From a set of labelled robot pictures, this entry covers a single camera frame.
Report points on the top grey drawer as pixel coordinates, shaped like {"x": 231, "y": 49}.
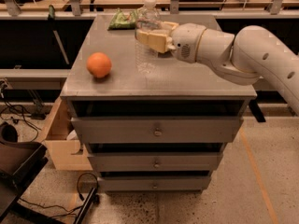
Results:
{"x": 145, "y": 130}

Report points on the orange fruit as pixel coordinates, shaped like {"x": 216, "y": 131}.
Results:
{"x": 99, "y": 65}

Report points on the green handled tool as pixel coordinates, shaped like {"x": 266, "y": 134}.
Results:
{"x": 51, "y": 19}

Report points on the clear plastic water bottle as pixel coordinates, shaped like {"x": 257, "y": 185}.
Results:
{"x": 147, "y": 19}

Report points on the light wooden box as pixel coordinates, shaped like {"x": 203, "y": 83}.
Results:
{"x": 66, "y": 153}

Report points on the green chip bag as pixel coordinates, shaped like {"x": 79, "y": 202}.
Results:
{"x": 123, "y": 21}

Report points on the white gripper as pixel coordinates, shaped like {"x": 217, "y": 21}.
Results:
{"x": 186, "y": 42}

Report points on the middle grey drawer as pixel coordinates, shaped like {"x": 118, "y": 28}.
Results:
{"x": 149, "y": 162}

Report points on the grey drawer cabinet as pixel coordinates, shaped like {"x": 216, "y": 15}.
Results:
{"x": 172, "y": 90}

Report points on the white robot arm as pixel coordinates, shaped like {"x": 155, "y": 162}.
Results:
{"x": 243, "y": 59}

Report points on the grey drawer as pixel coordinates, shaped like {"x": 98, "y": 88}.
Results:
{"x": 149, "y": 162}
{"x": 145, "y": 130}
{"x": 156, "y": 183}

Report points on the bottom grey drawer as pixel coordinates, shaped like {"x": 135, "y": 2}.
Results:
{"x": 156, "y": 183}

